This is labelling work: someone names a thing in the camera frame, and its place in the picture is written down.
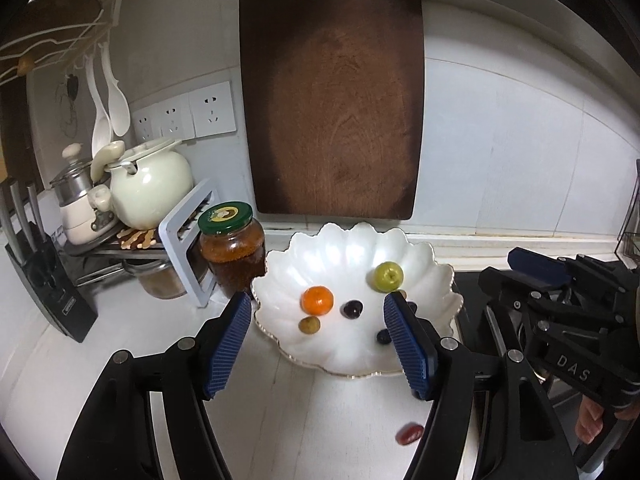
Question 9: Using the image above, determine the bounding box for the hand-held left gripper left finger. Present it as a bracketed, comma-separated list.
[55, 290, 253, 480]

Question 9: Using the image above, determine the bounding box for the white wall socket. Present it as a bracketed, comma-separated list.
[131, 105, 161, 143]
[157, 97, 196, 137]
[189, 80, 237, 138]

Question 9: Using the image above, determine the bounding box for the white rice paddle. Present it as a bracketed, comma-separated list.
[100, 42, 132, 137]

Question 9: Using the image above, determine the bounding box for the black gas stove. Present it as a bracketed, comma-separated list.
[450, 270, 640, 480]

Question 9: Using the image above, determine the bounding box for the red oblong jujube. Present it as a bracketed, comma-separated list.
[395, 422, 425, 446]

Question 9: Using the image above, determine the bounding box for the steel handled knife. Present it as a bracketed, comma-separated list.
[0, 182, 16, 256]
[27, 184, 47, 243]
[11, 180, 31, 256]

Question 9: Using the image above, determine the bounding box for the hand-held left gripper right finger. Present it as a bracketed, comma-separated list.
[382, 291, 581, 480]

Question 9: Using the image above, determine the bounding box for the white lid rack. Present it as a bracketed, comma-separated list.
[158, 177, 221, 308]

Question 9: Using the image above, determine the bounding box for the small steel-lidded steamer pot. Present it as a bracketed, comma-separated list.
[50, 142, 126, 246]

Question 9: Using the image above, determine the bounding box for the green round fruit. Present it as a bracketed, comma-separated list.
[370, 261, 405, 292]

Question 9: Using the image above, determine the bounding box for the metal shelf tray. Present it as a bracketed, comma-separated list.
[65, 227, 171, 286]

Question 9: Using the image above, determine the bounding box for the orange mandarin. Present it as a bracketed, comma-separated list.
[300, 285, 334, 316]

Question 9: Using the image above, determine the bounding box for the black knife block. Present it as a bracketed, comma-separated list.
[5, 232, 98, 343]

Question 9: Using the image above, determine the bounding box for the black wire rack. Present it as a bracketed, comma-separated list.
[617, 159, 640, 261]

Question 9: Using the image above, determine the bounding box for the brown wooden cutting board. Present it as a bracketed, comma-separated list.
[238, 0, 426, 221]

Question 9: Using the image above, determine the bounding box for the white scalloped bowl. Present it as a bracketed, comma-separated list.
[250, 221, 465, 378]

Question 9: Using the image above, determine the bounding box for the jar of brown powder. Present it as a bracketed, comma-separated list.
[125, 257, 201, 301]

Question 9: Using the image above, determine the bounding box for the white wire wall rack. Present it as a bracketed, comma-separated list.
[0, 0, 126, 81]

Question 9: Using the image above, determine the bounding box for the person's right hand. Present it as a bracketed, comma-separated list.
[575, 395, 608, 445]

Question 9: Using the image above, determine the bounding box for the white plastic spoon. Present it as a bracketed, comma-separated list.
[85, 55, 113, 157]

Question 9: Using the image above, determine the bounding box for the glass jar with green lid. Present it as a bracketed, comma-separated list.
[197, 201, 267, 298]

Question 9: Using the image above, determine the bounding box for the cream ceramic teapot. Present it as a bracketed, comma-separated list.
[102, 137, 195, 230]

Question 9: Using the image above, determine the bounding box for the wooden trivet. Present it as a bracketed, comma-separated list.
[117, 227, 158, 251]

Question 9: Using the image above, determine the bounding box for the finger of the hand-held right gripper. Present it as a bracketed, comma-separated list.
[506, 246, 638, 306]
[479, 267, 556, 341]

